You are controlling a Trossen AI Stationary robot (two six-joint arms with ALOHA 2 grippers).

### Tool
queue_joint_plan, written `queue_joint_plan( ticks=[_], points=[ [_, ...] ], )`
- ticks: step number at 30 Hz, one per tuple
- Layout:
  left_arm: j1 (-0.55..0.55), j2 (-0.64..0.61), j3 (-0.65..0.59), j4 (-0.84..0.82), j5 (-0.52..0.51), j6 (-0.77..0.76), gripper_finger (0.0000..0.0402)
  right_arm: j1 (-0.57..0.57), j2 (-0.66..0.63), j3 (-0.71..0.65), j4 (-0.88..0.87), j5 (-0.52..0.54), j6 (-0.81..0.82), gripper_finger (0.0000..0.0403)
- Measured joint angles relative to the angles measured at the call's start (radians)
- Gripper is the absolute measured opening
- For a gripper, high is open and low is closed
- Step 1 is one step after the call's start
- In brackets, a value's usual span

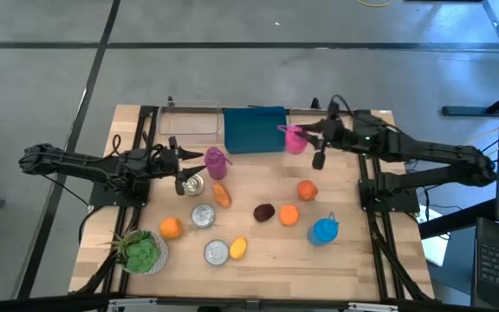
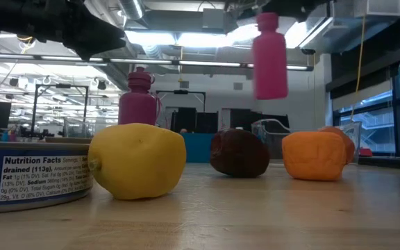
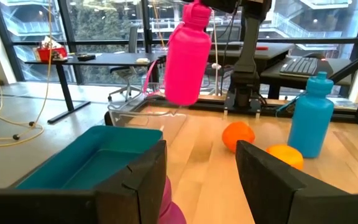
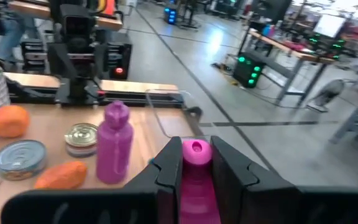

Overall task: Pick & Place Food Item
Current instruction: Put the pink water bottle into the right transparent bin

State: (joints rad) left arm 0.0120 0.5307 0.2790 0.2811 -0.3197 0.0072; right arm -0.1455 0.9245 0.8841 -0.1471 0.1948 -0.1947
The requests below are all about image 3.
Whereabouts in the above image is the grey office chair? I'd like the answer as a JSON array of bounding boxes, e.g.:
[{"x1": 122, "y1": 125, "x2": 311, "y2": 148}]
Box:
[{"x1": 108, "y1": 24, "x2": 147, "y2": 102}]

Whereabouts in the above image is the dark office desk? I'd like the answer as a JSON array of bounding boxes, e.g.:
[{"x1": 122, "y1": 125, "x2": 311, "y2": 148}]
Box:
[{"x1": 208, "y1": 41, "x2": 295, "y2": 75}]

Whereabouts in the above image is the yellow floor cable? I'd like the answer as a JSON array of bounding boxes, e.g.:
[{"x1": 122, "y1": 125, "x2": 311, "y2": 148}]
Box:
[{"x1": 0, "y1": 0, "x2": 54, "y2": 147}]

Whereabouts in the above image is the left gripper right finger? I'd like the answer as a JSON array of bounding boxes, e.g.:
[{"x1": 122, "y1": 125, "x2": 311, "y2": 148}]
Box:
[{"x1": 235, "y1": 139, "x2": 358, "y2": 224}]

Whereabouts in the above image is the clear plastic bin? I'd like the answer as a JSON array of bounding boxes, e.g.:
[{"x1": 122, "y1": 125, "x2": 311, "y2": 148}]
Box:
[{"x1": 108, "y1": 93, "x2": 188, "y2": 147}]

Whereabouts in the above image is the black keyboard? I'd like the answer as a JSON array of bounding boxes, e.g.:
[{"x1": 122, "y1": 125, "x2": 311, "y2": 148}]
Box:
[{"x1": 279, "y1": 57, "x2": 319, "y2": 77}]

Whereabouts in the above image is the red box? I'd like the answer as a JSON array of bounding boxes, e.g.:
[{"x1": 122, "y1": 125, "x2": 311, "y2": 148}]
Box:
[{"x1": 37, "y1": 45, "x2": 68, "y2": 63}]

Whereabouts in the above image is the red-orange toy tomato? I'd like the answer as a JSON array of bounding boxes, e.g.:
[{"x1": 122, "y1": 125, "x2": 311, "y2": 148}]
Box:
[{"x1": 221, "y1": 121, "x2": 256, "y2": 154}]

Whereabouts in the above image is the pink squeeze bottle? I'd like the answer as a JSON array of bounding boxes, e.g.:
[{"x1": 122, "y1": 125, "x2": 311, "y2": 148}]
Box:
[{"x1": 143, "y1": 0, "x2": 213, "y2": 106}]

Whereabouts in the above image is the dark desk under laptop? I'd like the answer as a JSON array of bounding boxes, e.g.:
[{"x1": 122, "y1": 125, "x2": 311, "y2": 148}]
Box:
[{"x1": 259, "y1": 55, "x2": 354, "y2": 100}]

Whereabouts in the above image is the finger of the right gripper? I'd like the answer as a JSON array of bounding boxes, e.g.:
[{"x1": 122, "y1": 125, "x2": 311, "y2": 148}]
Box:
[{"x1": 201, "y1": 0, "x2": 242, "y2": 14}]

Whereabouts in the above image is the teal plastic bin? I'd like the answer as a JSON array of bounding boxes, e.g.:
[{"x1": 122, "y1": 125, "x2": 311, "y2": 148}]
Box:
[{"x1": 16, "y1": 125, "x2": 163, "y2": 190}]

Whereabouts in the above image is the squat orange toy pepper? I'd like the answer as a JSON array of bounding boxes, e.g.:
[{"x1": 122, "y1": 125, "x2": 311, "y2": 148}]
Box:
[{"x1": 265, "y1": 144, "x2": 305, "y2": 171}]

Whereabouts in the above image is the blue squeeze bottle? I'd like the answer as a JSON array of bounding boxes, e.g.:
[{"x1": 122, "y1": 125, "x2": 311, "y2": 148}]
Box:
[{"x1": 275, "y1": 71, "x2": 335, "y2": 159}]

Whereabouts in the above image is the white hanging cable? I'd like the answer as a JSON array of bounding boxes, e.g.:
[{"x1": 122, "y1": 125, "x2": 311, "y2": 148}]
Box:
[{"x1": 211, "y1": 9, "x2": 223, "y2": 96}]

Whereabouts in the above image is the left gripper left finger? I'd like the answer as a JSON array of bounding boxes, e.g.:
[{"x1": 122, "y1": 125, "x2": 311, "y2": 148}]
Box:
[{"x1": 0, "y1": 139, "x2": 168, "y2": 224}]

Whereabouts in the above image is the black office desk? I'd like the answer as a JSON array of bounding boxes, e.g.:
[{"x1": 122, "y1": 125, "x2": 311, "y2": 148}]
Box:
[{"x1": 24, "y1": 52, "x2": 167, "y2": 124}]

